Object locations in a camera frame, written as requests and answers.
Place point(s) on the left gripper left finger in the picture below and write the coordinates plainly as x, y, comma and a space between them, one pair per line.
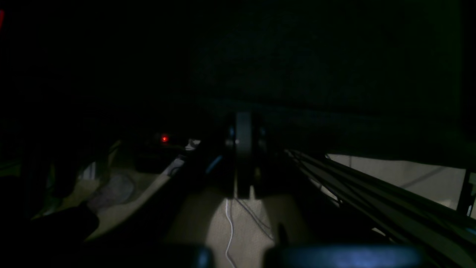
169, 230

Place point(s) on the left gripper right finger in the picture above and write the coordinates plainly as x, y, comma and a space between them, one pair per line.
310, 229

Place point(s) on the white power strip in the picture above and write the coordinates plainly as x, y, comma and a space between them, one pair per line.
163, 153

